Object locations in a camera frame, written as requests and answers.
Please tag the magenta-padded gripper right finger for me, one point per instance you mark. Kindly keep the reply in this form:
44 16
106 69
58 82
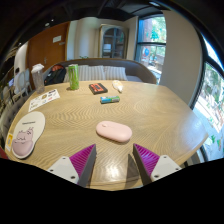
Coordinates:
160 166

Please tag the clear plastic shaker bottle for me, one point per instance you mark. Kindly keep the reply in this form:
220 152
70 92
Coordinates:
38 80

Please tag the green drink can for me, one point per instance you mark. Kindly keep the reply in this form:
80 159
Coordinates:
73 77

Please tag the pink computer mouse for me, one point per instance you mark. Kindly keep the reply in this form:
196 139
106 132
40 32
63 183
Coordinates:
113 131

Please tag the brown wooden door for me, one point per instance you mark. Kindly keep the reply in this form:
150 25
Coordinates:
46 53

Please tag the white mouse pad pink hippo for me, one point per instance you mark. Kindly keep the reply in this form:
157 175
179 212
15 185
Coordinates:
31 124

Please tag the arched glass-door cabinet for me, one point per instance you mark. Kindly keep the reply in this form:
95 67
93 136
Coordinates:
113 41

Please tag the white sign on door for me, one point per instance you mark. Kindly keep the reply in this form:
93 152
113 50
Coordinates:
57 39

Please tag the white sticker sheet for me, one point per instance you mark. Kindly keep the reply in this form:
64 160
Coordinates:
43 98

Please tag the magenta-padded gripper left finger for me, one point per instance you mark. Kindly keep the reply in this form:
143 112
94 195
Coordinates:
71 168

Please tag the small teal pack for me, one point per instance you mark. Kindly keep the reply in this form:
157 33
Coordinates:
110 99

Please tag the yellow card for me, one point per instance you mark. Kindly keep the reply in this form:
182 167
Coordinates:
9 142

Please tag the large curved black-framed window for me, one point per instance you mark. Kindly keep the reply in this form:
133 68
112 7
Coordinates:
211 100

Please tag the grey curved sofa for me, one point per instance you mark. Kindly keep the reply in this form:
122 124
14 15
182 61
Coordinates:
140 71

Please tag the striped cushion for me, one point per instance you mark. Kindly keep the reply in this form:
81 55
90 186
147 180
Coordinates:
115 73
92 72

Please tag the black and orange flat box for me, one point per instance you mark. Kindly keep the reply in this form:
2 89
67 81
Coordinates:
98 88

